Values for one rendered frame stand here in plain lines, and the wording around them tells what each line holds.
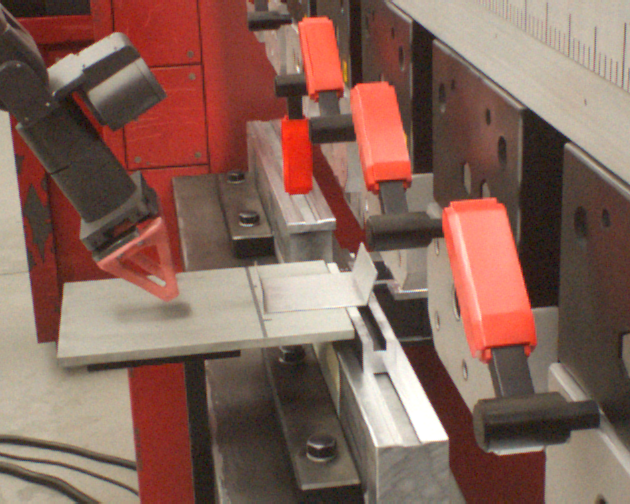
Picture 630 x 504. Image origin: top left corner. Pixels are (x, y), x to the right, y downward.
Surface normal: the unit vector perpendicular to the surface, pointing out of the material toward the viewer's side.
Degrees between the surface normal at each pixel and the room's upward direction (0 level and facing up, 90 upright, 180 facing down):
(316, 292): 0
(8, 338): 0
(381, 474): 90
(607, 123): 90
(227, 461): 0
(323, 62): 39
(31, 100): 100
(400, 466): 90
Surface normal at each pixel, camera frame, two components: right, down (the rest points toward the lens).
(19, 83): 0.33, 0.47
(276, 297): -0.04, -0.94
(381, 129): 0.06, -0.51
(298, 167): 0.15, 0.35
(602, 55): -0.99, 0.09
